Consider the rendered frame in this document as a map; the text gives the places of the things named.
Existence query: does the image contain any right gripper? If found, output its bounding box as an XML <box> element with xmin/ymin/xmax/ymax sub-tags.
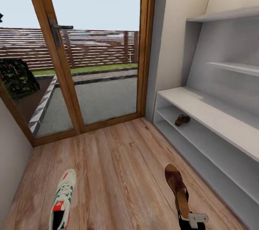
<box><xmin>179</xmin><ymin>220</ymin><xmax>205</xmax><ymax>230</ymax></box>

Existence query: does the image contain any gym shoe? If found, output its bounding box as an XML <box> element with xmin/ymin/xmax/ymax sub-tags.
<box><xmin>48</xmin><ymin>168</ymin><xmax>76</xmax><ymax>230</ymax></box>

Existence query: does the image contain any sandal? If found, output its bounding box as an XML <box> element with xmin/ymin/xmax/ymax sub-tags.
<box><xmin>165</xmin><ymin>164</ymin><xmax>190</xmax><ymax>219</ymax></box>
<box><xmin>175</xmin><ymin>114</ymin><xmax>190</xmax><ymax>127</ymax></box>

